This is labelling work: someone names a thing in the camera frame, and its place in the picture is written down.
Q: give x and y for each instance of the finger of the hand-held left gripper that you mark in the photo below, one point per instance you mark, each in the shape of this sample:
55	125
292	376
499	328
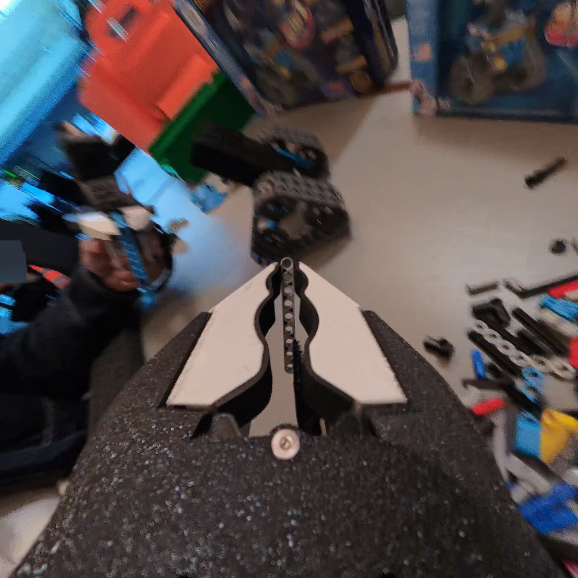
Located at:
137	217
92	225

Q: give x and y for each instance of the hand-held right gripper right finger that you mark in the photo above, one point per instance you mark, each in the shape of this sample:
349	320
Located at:
352	356

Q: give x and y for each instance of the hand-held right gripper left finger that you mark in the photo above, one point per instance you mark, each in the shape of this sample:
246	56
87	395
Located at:
225	356

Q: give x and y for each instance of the blue holed toy beam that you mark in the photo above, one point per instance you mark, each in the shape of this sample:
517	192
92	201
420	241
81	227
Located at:
133	259

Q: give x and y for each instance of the grey holed toy beam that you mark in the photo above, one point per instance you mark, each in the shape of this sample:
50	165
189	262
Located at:
288	307

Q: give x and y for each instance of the blue grey tracked toy robot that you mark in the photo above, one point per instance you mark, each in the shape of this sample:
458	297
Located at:
298	207

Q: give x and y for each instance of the person's left forearm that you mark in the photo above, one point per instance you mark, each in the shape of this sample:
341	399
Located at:
58	334

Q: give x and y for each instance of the grey desk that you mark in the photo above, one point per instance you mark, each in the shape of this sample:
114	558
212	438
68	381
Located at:
429	225

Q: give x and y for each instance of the person's left hand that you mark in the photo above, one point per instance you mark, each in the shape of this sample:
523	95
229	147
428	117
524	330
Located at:
108	268

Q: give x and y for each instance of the blue flat plastic piece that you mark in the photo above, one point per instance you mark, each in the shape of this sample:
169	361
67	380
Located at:
208	198

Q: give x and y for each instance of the orange plastic case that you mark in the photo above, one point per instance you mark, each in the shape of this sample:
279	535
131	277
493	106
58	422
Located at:
135	81

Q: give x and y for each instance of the green plastic bin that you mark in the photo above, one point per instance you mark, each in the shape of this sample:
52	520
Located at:
198	126

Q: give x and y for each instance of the black dimpled mat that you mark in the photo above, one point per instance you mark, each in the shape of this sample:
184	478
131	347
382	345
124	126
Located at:
115	370

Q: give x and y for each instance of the pile of toy building parts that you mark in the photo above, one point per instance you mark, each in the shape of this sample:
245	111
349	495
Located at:
496	343

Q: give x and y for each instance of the person's denim jacket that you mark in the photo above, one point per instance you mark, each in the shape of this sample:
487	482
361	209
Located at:
36	442

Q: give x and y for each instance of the dark printed toy kit box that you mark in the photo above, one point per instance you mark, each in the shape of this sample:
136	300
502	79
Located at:
293	45

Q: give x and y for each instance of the black toy axle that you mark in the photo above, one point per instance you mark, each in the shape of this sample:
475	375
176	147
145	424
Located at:
544	174

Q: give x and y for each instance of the person's white shirt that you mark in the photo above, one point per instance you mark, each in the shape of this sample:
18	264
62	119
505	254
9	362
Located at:
22	528

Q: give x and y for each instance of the blue printed booklet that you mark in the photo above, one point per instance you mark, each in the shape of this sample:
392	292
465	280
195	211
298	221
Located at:
496	54

